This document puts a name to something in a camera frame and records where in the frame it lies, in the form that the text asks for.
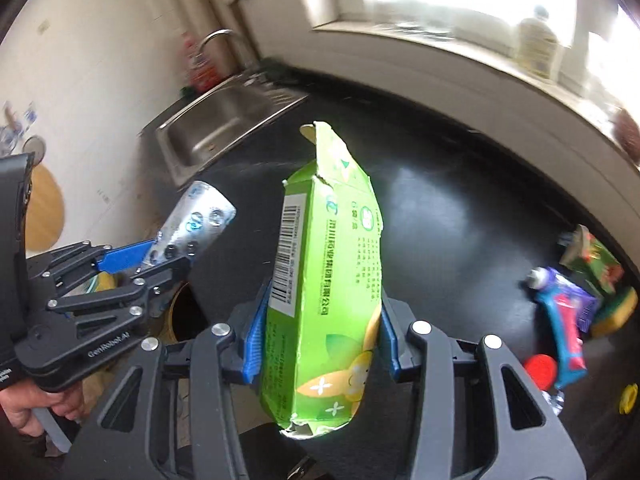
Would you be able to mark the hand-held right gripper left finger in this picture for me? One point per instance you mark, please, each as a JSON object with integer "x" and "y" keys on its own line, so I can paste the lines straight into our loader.
{"x": 252, "y": 347}

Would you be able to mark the black trash bin gold rim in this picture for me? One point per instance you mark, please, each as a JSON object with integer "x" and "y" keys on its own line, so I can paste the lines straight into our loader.
{"x": 187, "y": 310}

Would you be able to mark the green cardboard box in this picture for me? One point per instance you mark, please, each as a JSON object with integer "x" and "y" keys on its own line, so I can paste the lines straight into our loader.
{"x": 325, "y": 260}

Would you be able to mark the small yellow object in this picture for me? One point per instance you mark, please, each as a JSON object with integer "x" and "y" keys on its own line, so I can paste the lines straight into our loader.
{"x": 630, "y": 400}

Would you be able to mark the silver blister pack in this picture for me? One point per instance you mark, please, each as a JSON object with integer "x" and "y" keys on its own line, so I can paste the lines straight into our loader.
{"x": 200, "y": 210}

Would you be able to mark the chrome faucet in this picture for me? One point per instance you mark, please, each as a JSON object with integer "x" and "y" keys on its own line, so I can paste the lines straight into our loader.
{"x": 212, "y": 37}

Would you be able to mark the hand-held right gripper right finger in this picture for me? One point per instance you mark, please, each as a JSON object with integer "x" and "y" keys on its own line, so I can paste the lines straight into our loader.
{"x": 393, "y": 342}

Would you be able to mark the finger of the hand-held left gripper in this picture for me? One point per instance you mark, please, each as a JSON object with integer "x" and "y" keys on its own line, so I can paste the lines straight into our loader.
{"x": 150, "y": 292}
{"x": 125, "y": 256}

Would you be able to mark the round wooden board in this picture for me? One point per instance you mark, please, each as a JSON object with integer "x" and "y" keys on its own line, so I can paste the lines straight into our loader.
{"x": 47, "y": 210}

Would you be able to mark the stainless steel sink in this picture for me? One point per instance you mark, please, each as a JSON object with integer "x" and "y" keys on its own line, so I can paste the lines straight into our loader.
{"x": 215, "y": 125}

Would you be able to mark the clear plastic bottle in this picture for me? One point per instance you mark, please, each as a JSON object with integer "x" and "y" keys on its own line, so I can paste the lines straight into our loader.
{"x": 536, "y": 45}

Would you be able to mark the brown round object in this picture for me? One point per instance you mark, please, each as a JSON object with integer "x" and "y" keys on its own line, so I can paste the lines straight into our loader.
{"x": 627, "y": 132}

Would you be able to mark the green snack packet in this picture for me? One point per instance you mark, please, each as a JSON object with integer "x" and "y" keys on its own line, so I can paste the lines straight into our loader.
{"x": 595, "y": 260}

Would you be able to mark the person's left hand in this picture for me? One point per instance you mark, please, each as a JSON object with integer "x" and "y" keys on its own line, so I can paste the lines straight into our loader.
{"x": 20, "y": 410}

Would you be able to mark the red bottle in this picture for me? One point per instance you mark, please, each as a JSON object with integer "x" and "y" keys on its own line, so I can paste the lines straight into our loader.
{"x": 200, "y": 65}

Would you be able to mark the yellow green sponge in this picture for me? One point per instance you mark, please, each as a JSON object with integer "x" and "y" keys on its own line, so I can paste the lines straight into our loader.
{"x": 615, "y": 315}

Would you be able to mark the white wall pipe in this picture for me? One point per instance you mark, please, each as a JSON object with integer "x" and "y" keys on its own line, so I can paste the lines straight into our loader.
{"x": 240, "y": 5}

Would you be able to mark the red bottle cap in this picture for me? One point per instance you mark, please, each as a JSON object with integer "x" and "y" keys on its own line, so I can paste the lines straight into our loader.
{"x": 540, "y": 372}

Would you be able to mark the purple red toothpaste tube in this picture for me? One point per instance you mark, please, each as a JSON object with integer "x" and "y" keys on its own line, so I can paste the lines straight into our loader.
{"x": 562, "y": 310}

